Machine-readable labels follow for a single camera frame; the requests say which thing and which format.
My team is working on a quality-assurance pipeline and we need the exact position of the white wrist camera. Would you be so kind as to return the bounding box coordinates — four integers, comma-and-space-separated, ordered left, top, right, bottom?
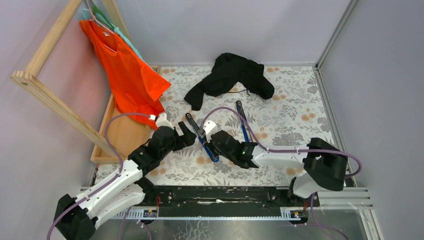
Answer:
155, 112, 174, 130
203, 120, 219, 142

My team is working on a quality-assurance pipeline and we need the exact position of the blue stapler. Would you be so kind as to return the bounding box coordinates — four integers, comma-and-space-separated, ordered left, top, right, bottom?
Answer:
185, 112, 220, 163
235, 100, 252, 142

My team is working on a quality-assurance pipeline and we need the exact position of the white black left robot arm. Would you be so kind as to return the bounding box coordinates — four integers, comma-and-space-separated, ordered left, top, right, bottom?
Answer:
46, 121, 197, 240

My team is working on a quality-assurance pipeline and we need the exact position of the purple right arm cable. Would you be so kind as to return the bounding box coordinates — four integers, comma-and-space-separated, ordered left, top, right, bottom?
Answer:
201, 106, 363, 240

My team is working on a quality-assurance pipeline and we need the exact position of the pink clothes hanger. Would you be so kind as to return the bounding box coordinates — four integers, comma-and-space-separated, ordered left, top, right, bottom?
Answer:
85, 0, 119, 57

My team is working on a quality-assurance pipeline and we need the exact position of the wooden clothes rack frame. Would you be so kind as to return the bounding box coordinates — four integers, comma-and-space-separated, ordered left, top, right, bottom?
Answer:
9, 0, 133, 159

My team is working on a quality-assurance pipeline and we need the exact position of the teal hanging garment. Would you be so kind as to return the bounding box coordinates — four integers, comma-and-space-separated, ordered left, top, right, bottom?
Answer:
82, 8, 144, 62

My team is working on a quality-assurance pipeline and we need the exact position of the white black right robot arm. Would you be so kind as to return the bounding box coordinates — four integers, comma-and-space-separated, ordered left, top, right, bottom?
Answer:
206, 130, 348, 206

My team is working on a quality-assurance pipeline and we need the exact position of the orange t-shirt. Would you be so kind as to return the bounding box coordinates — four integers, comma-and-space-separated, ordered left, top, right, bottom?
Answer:
79, 20, 171, 130

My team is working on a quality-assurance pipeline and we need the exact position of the black crumpled garment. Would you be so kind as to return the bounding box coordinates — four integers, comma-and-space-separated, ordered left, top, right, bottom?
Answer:
184, 53, 275, 111

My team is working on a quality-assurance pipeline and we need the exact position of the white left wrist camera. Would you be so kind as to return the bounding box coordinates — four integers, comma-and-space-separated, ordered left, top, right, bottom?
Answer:
155, 112, 174, 130

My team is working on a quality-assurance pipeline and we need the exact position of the floral tablecloth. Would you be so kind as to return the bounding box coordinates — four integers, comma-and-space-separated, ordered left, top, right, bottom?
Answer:
147, 66, 334, 187

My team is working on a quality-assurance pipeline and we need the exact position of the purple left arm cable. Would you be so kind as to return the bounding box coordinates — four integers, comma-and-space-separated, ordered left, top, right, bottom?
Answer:
46, 112, 157, 240

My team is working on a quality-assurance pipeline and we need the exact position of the staple tray with staples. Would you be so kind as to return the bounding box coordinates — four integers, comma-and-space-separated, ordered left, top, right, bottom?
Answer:
227, 130, 237, 137

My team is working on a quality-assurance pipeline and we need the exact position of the wooden tray base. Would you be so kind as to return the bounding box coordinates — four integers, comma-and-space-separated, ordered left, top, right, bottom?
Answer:
90, 65, 163, 165

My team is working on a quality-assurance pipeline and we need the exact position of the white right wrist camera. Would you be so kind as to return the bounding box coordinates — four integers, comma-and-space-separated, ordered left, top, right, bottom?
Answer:
203, 120, 219, 142

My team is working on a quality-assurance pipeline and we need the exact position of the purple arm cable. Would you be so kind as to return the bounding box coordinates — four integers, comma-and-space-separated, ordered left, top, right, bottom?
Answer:
201, 106, 363, 240
46, 112, 157, 240

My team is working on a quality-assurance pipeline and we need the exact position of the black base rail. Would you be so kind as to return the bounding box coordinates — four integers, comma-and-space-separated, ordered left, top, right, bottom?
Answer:
136, 186, 320, 219

